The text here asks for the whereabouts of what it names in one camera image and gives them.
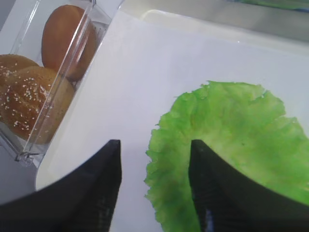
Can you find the sesame bun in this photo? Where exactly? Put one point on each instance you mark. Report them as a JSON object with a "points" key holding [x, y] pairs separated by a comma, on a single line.
{"points": [[33, 103], [11, 63]]}

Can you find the clear bun container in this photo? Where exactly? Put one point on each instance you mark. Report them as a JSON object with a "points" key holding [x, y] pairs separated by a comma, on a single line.
{"points": [[28, 43]]}

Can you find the white parchment paper sheet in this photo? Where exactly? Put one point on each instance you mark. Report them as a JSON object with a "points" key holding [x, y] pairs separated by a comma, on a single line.
{"points": [[157, 84]]}

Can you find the plain brown bun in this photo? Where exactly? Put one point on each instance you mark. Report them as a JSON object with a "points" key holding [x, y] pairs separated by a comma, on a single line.
{"points": [[59, 42]]}

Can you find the green lettuce leaf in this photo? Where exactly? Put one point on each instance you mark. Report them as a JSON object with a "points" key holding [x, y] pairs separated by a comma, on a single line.
{"points": [[243, 123]]}

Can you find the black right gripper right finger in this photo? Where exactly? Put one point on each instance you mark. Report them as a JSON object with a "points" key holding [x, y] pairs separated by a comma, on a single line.
{"points": [[227, 201]]}

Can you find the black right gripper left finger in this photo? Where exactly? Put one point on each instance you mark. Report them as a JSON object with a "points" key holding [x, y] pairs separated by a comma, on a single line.
{"points": [[82, 201]]}

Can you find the right sesame bun top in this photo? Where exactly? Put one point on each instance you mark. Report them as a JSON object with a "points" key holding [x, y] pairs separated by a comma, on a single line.
{"points": [[33, 103]]}

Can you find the left sesame bun top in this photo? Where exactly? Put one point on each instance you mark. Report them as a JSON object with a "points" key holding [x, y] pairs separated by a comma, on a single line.
{"points": [[11, 63]]}

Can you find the white metal baking tray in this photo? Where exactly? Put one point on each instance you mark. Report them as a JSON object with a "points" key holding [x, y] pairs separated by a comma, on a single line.
{"points": [[241, 24]]}

